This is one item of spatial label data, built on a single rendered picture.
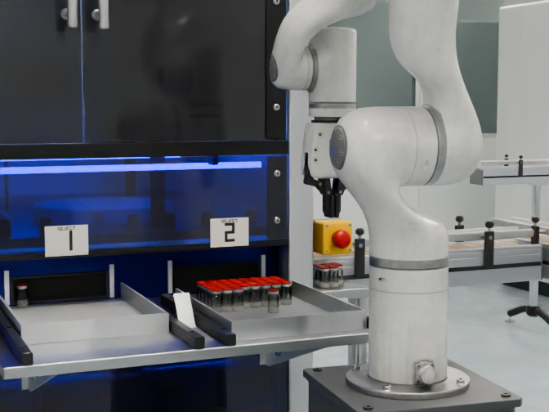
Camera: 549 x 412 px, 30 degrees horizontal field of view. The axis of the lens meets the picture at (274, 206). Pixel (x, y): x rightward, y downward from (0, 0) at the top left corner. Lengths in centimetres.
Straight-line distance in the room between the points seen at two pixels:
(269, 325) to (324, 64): 46
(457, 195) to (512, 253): 526
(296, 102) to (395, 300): 76
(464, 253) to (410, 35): 113
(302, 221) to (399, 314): 71
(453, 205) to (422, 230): 634
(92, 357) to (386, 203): 55
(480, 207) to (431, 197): 44
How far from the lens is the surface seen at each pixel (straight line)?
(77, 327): 182
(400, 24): 150
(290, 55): 175
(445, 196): 781
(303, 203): 220
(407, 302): 153
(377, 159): 147
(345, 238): 221
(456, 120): 153
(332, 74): 179
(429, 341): 155
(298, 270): 222
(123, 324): 184
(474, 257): 256
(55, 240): 205
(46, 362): 168
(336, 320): 185
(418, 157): 150
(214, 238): 213
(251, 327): 179
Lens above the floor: 129
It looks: 6 degrees down
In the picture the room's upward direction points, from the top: straight up
